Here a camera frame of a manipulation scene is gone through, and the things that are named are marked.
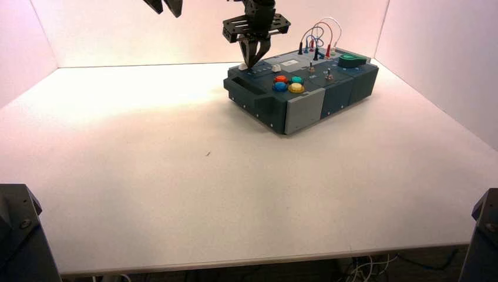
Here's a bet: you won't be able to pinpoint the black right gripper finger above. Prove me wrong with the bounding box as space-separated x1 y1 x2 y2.
252 37 272 68
237 38 258 69

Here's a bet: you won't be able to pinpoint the black cable under table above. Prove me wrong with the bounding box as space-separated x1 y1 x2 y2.
396 247 460 272

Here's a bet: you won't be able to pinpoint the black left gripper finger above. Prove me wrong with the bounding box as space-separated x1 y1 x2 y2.
162 0 184 19
142 0 164 15

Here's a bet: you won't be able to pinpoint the white jumper wire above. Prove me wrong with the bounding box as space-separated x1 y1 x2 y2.
318 17 344 45

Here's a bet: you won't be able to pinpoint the blue jumper wire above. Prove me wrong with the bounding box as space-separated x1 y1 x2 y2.
305 35 325 51

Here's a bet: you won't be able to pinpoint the white cables under table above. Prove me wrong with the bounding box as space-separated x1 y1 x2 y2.
337 254 399 282

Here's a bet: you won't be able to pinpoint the red jumper wire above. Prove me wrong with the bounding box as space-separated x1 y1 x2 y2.
300 22 335 48

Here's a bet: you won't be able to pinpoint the green rotary knob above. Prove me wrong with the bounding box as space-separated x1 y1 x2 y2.
338 55 368 69

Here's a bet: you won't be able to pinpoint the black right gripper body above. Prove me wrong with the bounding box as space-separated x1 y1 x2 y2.
222 0 292 44

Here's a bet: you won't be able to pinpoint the dark teal control box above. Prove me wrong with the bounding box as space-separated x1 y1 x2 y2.
223 47 380 136

